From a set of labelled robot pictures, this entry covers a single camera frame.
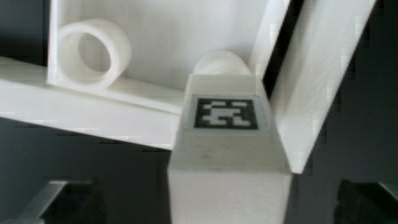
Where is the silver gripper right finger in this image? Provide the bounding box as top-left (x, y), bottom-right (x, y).
top-left (334, 179), bottom-right (398, 224)

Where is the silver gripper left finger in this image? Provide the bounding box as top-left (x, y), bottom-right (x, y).
top-left (11, 180), bottom-right (94, 224)

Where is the white chair leg block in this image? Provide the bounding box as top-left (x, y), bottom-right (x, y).
top-left (167, 51), bottom-right (292, 224)

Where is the white chair seat part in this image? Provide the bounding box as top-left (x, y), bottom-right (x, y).
top-left (47, 0), bottom-right (292, 114)

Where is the white part at right edge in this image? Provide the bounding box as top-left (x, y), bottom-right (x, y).
top-left (270, 0), bottom-right (377, 174)

